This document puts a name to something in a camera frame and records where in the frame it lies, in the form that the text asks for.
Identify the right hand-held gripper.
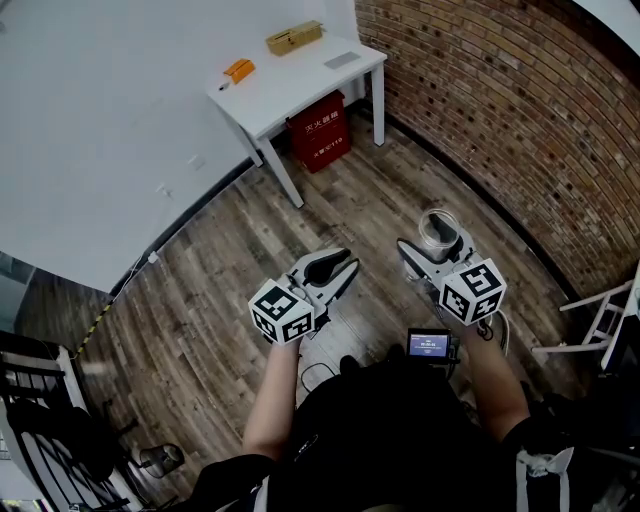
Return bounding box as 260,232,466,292
396,226,508,328

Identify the white frame chair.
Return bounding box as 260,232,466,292
531,259,640,372

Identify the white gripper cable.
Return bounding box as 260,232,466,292
477,308,512,357

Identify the black metal rack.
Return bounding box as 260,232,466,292
0,328,146,512

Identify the clear glass cup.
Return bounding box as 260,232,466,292
418,207,463,264

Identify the white table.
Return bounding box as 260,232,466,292
205,28,389,210

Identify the grey flat pad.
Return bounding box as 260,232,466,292
323,50,362,70

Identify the black floor fan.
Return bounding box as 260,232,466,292
119,442,186,484

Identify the orange box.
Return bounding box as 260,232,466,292
222,58,257,85

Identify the person's black clothing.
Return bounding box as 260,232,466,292
175,349,640,512

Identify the white knotted strap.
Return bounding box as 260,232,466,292
513,446,575,512

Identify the small black screen device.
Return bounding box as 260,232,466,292
406,326,461,365

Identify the red fire equipment box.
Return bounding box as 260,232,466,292
285,89,352,175

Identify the white plug with cable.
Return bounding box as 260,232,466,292
109,251,161,301

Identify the person's right forearm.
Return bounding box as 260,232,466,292
458,323,532,444

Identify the wooden box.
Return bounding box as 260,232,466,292
264,19,327,57

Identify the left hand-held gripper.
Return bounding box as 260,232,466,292
248,248,362,347

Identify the person's left forearm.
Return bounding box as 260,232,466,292
242,341,302,462

